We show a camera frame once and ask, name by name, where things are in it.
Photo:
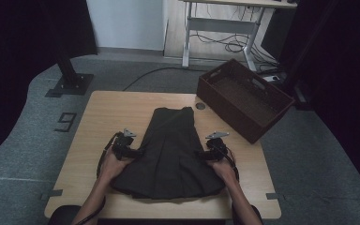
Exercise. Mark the black curtain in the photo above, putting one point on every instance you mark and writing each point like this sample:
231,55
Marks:
12,62
350,93

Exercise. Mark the white power strip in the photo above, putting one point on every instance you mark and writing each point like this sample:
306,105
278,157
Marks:
273,78

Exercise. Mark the person's left hand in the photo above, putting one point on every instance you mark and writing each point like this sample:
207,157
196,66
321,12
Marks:
112,167

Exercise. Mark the black tape floor marking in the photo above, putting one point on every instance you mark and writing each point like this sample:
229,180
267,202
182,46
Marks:
72,123

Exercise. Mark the round dark table grommet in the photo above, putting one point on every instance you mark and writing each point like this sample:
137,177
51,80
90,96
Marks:
200,106

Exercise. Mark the white metal desk frame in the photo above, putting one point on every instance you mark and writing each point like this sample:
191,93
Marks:
222,25

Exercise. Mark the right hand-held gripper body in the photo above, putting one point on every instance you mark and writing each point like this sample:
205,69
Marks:
217,148

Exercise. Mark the black stand with base plate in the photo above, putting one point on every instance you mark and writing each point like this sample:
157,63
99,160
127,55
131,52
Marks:
72,82
303,97

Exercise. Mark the grey tape piece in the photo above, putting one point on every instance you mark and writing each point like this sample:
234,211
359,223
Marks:
272,196
51,193

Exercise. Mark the dark box under desk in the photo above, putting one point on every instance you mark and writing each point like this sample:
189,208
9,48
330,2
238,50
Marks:
276,34

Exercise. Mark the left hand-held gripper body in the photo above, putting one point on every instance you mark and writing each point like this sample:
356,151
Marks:
122,146

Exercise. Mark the brown woven basket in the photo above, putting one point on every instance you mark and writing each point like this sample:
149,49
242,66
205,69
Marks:
225,106

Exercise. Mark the dark pleated skirt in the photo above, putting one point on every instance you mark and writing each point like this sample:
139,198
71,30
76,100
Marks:
168,156

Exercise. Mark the person's right hand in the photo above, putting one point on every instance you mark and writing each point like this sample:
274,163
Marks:
223,172

